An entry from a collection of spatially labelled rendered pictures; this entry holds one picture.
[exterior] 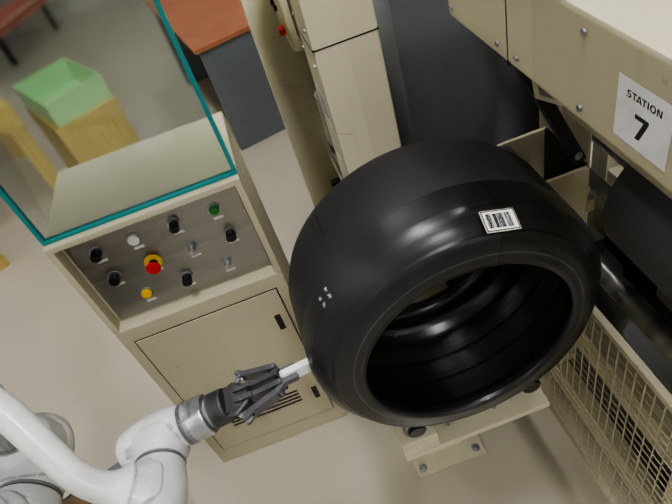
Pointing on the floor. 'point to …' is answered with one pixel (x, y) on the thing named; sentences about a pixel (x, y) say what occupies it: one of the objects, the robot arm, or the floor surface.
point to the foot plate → (429, 464)
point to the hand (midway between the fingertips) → (297, 370)
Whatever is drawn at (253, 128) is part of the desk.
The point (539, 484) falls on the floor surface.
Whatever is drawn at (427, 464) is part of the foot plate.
